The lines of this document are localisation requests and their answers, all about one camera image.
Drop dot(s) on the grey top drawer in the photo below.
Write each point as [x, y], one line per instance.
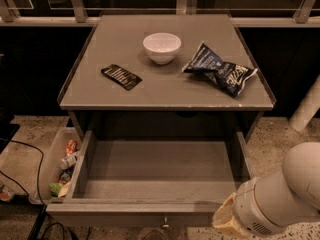
[156, 182]

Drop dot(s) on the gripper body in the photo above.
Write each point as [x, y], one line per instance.
[250, 208]

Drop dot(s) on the white plastic bottle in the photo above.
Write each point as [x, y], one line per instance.
[68, 161]

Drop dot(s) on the orange snack wrapper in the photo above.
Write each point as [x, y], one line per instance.
[71, 147]

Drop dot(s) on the black snack packet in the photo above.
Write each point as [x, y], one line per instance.
[121, 76]

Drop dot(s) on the white ceramic bowl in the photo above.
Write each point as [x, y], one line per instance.
[162, 48]

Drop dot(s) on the green snack wrapper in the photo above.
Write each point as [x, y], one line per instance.
[55, 189]

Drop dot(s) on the clear plastic bin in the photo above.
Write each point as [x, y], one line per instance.
[50, 171]

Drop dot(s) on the blue chip bag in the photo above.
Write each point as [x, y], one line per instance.
[228, 76]

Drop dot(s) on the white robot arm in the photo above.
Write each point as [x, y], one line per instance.
[285, 185]

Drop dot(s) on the grey drawer cabinet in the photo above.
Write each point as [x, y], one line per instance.
[118, 39]

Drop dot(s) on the red white object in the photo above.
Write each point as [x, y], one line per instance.
[6, 194]

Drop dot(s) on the metal railing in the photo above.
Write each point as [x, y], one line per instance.
[243, 13]

